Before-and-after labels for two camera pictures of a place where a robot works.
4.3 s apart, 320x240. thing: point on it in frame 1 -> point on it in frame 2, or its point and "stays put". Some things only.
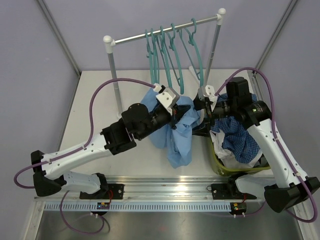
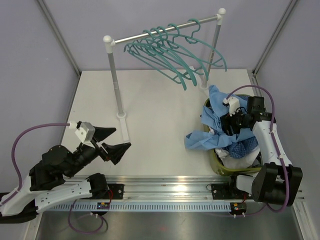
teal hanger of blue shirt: x=192 y=42 -> x=194 y=40
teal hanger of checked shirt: x=173 y=46 -> x=175 y=44
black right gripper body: x=216 y=112 -> x=236 y=122
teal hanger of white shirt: x=163 y=44 -> x=168 y=40
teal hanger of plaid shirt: x=154 y=56 -> x=165 y=54
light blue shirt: x=178 y=140 -> x=216 y=138
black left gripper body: x=173 y=120 -> x=86 y=153
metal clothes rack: x=109 y=43 stays put
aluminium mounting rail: x=157 y=188 stays put
